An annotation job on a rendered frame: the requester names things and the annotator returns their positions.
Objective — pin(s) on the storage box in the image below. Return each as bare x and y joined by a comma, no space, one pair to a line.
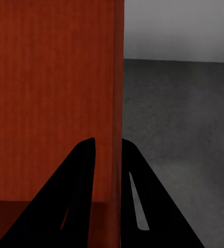
61,82

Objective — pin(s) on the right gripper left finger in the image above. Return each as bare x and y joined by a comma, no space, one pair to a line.
71,185

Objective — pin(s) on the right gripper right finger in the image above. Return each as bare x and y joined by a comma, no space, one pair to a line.
168,227

